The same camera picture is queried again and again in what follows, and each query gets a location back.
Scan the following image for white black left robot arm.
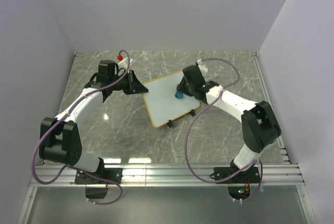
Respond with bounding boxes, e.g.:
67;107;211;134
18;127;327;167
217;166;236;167
34;57;148;183

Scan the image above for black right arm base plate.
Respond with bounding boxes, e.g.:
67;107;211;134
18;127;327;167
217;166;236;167
213;165;261;183

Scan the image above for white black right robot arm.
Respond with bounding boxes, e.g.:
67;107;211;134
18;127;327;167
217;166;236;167
176;64;281;183

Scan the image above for yellow framed whiteboard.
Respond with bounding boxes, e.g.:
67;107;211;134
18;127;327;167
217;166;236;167
143;70;200;128

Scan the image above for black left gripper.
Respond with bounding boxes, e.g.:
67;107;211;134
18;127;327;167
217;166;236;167
110;70;148;95

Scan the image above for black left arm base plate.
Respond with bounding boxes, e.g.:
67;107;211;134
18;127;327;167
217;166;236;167
74;168;123;185

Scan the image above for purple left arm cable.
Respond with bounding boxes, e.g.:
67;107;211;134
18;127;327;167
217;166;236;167
31;50;132;205

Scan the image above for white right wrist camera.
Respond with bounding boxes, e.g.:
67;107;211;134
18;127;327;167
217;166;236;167
196;59;208;73

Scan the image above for blue whiteboard eraser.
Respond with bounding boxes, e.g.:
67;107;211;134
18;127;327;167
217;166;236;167
175;91;184;99

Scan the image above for aluminium front rail frame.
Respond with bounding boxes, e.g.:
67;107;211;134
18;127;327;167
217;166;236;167
18;164;317;223

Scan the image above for aluminium right side rail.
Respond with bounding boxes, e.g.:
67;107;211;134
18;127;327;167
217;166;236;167
252;51;291;163

